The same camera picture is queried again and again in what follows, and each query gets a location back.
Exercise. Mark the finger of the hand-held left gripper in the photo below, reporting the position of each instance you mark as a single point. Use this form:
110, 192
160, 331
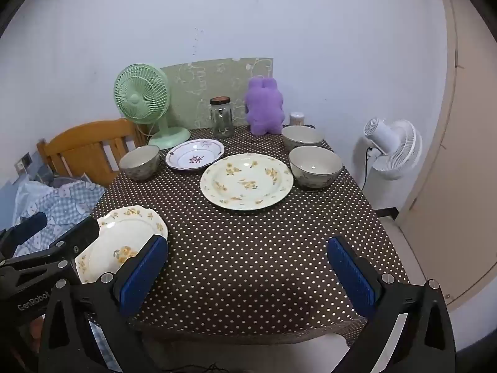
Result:
81, 237
31, 223

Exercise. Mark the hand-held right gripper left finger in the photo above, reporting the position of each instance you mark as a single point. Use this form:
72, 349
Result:
143, 276

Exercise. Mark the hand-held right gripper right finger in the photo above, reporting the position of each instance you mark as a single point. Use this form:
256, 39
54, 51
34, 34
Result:
349, 276

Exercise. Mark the scalloped yellow floral plate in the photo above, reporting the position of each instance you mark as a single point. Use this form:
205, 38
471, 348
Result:
116, 237

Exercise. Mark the floral ceramic bowl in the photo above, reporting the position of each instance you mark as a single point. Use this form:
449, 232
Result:
303, 136
315, 167
139, 163

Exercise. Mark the small white red-flower plate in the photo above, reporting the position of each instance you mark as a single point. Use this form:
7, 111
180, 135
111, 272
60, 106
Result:
194, 154

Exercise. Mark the large yellow floral plate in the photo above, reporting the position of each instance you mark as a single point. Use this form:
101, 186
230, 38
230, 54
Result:
248, 190

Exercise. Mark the blue checkered blanket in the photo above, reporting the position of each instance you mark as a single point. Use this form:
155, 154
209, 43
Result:
66, 202

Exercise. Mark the black low ledge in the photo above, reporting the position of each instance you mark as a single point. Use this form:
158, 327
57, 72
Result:
388, 212

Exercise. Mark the wooden chair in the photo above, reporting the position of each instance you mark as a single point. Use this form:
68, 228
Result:
77, 140

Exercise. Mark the brown polka dot tablecloth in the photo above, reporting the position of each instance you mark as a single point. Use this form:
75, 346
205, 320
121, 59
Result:
252, 260

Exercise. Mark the beige door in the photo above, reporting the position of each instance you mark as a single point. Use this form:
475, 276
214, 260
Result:
446, 202

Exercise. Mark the white fan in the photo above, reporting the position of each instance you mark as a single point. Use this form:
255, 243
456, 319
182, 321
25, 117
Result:
396, 147

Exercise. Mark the green desk fan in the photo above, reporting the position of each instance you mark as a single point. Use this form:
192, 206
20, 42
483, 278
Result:
139, 93

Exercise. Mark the cotton swab container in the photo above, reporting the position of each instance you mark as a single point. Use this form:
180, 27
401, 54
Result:
297, 119

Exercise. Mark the glass jar with dark lid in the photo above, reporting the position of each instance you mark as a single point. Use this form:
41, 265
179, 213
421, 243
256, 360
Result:
221, 118

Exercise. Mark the purple plush toy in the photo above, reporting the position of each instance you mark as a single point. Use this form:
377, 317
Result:
264, 108

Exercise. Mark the green patterned board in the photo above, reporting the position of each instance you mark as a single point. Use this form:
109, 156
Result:
202, 85

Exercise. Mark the wall socket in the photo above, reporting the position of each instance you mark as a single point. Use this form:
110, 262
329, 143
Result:
23, 162

